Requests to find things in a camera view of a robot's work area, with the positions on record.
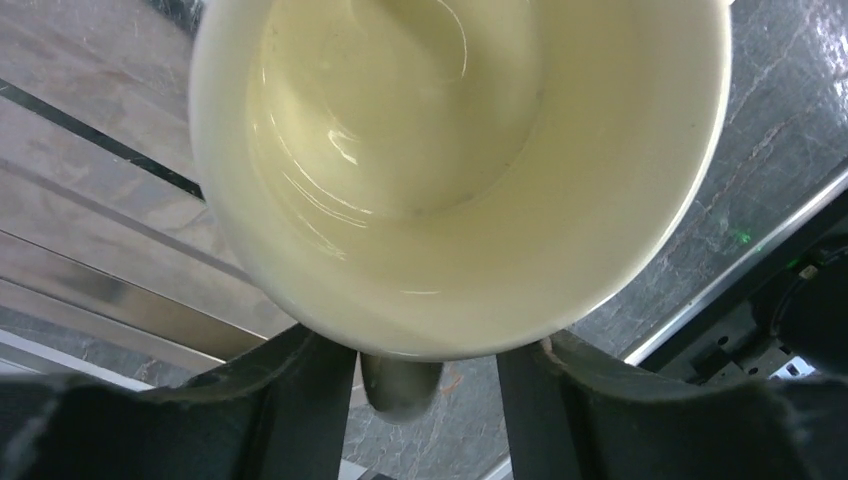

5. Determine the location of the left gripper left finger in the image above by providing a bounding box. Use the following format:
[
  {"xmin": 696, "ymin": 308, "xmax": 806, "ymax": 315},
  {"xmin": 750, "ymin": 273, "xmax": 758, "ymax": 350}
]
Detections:
[{"xmin": 1, "ymin": 326, "xmax": 356, "ymax": 479}]

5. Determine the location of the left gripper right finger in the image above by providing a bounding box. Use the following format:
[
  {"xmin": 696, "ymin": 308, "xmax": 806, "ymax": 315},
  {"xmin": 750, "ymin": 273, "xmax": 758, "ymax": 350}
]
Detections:
[{"xmin": 497, "ymin": 335, "xmax": 847, "ymax": 479}]

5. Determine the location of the cream ribbed mug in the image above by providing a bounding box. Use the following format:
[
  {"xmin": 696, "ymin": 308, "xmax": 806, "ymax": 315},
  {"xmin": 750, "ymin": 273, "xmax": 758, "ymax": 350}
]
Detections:
[{"xmin": 189, "ymin": 1, "xmax": 732, "ymax": 422}]

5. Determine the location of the metal tray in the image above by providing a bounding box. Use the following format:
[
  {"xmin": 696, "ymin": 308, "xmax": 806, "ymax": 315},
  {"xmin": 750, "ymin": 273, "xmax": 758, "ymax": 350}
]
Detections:
[{"xmin": 1, "ymin": 1, "xmax": 293, "ymax": 372}]

